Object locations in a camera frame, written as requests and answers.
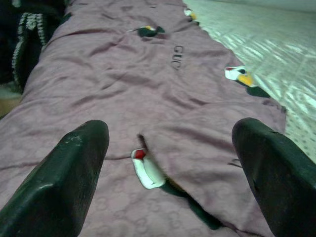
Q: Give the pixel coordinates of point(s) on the white patterned mattress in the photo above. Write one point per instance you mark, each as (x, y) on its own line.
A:
(271, 44)

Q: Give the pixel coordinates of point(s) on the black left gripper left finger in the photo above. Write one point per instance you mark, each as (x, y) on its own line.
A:
(54, 182)

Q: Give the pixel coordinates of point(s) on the purple duck print blanket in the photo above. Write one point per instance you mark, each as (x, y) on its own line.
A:
(123, 86)

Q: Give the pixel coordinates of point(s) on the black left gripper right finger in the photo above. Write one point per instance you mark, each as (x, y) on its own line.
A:
(284, 177)

